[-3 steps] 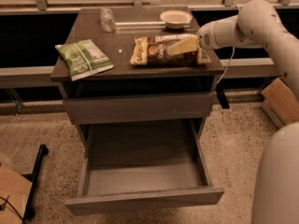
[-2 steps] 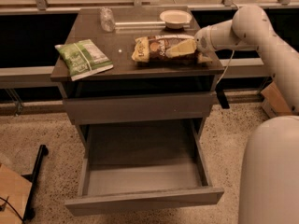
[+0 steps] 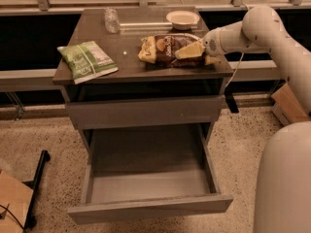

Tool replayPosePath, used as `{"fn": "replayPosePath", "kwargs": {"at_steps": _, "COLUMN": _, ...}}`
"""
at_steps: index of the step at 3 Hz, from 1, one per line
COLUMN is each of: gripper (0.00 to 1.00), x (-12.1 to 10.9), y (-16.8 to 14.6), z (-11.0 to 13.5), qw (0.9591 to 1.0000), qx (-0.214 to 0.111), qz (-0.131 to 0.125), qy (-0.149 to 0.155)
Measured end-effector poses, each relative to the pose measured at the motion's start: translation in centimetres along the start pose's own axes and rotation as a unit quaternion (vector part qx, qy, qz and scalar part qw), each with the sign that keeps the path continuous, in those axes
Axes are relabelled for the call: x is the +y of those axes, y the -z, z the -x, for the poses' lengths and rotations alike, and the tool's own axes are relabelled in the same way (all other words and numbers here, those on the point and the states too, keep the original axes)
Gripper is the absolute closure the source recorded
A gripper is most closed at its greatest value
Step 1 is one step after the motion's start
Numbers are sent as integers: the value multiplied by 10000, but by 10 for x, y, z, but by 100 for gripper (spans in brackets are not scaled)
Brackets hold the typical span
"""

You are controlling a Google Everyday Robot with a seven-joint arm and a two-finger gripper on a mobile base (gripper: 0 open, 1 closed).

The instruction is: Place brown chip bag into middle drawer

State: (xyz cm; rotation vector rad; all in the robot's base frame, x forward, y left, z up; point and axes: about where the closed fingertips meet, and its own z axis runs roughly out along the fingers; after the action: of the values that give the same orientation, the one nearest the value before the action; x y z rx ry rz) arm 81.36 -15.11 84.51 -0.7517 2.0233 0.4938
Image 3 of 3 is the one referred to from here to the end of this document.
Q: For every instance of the grey drawer cabinet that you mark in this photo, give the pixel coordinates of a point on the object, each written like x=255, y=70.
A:
x=136, y=79

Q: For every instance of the cardboard box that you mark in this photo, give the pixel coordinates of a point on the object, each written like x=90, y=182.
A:
x=15, y=196
x=286, y=107

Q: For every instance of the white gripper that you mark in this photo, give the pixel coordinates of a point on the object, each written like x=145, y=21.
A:
x=211, y=43

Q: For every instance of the open grey middle drawer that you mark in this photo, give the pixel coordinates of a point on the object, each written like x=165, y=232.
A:
x=148, y=172

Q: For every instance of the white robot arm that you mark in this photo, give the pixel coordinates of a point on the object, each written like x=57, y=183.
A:
x=283, y=191

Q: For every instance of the white bowl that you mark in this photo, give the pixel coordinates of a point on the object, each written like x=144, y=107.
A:
x=183, y=20

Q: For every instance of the brown chip bag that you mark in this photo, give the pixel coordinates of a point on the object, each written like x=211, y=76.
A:
x=160, y=49

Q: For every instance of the black metal stand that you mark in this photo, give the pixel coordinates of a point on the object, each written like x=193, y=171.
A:
x=31, y=221

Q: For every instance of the green chip bag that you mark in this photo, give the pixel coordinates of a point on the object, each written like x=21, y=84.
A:
x=87, y=61

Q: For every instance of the closed grey upper drawer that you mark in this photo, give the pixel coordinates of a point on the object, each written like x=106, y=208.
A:
x=144, y=112

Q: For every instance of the cardboard box left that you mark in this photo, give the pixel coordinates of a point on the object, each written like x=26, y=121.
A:
x=15, y=196

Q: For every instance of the cardboard box right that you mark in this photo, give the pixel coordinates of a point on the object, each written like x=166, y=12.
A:
x=286, y=107

